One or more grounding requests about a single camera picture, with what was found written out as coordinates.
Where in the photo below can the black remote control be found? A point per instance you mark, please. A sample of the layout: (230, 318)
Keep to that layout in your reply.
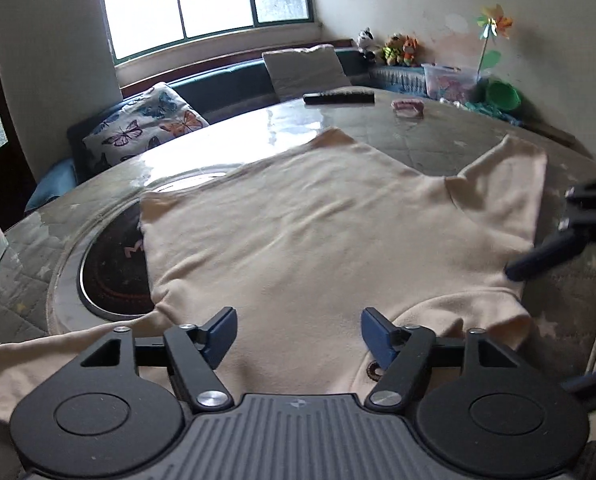
(339, 98)

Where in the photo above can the beige knit sweater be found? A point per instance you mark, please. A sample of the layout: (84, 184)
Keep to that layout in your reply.
(301, 242)

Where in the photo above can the green plastic basin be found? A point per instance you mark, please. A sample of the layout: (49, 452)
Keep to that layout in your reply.
(502, 96)

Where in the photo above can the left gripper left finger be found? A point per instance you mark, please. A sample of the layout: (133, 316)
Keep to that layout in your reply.
(194, 354)

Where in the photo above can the black white plush toy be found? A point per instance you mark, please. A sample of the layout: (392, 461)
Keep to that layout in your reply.
(367, 45)

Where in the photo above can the clear plastic storage box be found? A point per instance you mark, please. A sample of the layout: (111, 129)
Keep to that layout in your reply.
(450, 83)

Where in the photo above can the orange plush toys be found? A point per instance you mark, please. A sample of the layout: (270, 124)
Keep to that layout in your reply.
(400, 50)

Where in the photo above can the pink hair accessory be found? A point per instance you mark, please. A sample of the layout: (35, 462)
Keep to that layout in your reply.
(408, 108)

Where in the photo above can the blue corner sofa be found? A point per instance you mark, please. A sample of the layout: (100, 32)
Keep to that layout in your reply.
(219, 94)

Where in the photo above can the grey square cushion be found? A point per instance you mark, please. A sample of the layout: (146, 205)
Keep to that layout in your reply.
(294, 72)

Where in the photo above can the colourful pinwheel toy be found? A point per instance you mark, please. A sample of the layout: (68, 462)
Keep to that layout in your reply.
(493, 24)

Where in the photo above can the butterfly print pillow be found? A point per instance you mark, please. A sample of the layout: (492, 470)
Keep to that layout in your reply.
(155, 117)

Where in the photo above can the round black induction cooker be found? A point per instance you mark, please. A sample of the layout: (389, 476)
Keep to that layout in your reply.
(113, 280)

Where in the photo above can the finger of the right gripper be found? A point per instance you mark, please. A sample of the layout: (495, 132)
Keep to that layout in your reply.
(582, 387)
(555, 250)

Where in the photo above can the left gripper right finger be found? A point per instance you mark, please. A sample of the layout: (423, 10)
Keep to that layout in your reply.
(401, 353)

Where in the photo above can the quilted grey table cover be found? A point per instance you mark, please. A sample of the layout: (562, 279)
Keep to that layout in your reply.
(442, 142)

